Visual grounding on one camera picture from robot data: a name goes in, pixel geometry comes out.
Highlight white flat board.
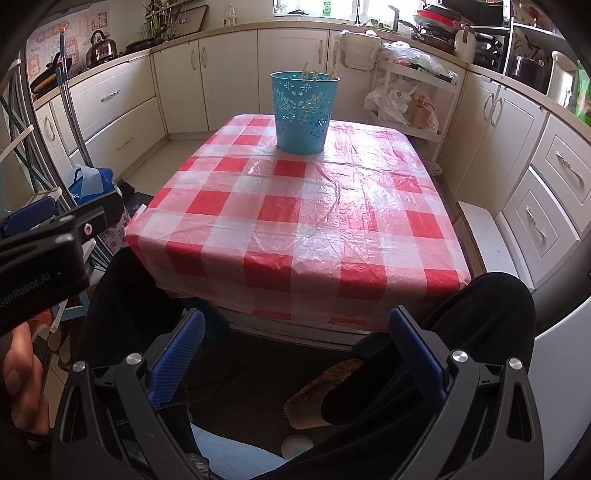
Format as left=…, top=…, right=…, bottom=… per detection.
left=456, top=200, right=536, bottom=291

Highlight white appliance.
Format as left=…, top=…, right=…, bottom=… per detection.
left=526, top=272, right=591, bottom=480

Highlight cream base cabinet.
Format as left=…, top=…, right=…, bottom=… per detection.
left=150, top=18, right=370, bottom=134
left=438, top=69, right=591, bottom=287
left=34, top=53, right=167, bottom=176

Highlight white plastic bags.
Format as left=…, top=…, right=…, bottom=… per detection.
left=365, top=76, right=411, bottom=123

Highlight dark cutting board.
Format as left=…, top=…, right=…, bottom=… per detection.
left=173, top=6, right=208, bottom=28

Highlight blue shopping bag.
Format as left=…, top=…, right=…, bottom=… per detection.
left=69, top=166, right=114, bottom=206

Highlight green package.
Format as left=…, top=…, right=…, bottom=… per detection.
left=573, top=60, right=591, bottom=118

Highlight blue metal mop pole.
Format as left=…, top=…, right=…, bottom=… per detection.
left=55, top=25, right=93, bottom=171

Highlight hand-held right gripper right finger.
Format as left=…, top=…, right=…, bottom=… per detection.
left=388, top=305, right=546, bottom=480

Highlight black microwave oven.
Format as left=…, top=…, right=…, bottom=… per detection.
left=455, top=0, right=511, bottom=27

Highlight pink plastic bag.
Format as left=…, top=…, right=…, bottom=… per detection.
left=406, top=92, right=439, bottom=130

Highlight black wok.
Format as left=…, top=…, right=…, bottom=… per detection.
left=30, top=55, right=75, bottom=93

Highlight hanging white trash bag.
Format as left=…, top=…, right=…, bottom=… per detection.
left=341, top=28, right=382, bottom=71

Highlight person's right leg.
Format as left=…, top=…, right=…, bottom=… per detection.
left=286, top=272, right=539, bottom=480

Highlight white electric thermo pot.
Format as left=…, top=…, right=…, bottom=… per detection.
left=547, top=51, right=580, bottom=109

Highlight white trolley cart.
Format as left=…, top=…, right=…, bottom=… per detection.
left=365, top=39, right=465, bottom=144

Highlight wall utensil rack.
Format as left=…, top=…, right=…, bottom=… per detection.
left=145, top=0, right=185, bottom=24

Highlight pink wall stickers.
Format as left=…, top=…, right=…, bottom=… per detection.
left=28, top=11, right=118, bottom=77

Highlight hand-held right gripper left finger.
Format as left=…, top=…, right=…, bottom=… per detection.
left=51, top=308, right=206, bottom=480

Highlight person's left hand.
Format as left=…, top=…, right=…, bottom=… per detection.
left=0, top=318, right=51, bottom=437

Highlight white plastic jug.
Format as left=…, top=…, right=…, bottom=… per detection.
left=455, top=25, right=476, bottom=65

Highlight white round object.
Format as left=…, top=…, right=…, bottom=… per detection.
left=281, top=433, right=317, bottom=460

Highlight black cooking pot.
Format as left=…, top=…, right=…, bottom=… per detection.
left=508, top=54, right=552, bottom=93

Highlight metal sliding door frame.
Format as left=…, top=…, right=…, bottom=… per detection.
left=0, top=58, right=79, bottom=217

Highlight red white checkered tablecloth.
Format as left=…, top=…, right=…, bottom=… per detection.
left=124, top=113, right=472, bottom=333

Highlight white counter shelf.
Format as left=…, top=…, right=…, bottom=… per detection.
left=505, top=18, right=591, bottom=100

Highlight stack of pans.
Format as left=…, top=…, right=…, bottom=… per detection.
left=411, top=4, right=462, bottom=51

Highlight patterned slipper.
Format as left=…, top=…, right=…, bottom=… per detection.
left=283, top=357, right=370, bottom=430

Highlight blue perforated metal bucket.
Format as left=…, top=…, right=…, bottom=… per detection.
left=270, top=70, right=341, bottom=155

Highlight kitchen window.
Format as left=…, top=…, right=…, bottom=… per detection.
left=272, top=0, right=370, bottom=14

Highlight clear bag of groceries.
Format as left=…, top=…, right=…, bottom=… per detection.
left=381, top=41, right=458, bottom=79

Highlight floral patterned bag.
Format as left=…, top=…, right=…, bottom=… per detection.
left=99, top=208, right=128, bottom=250

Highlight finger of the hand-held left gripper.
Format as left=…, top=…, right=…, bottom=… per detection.
left=0, top=189, right=127, bottom=254
left=0, top=194, right=61, bottom=239

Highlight black toaster oven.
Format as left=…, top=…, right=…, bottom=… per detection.
left=473, top=28, right=511, bottom=72

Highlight steel kettle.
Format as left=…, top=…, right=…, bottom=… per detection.
left=85, top=30, right=118, bottom=68

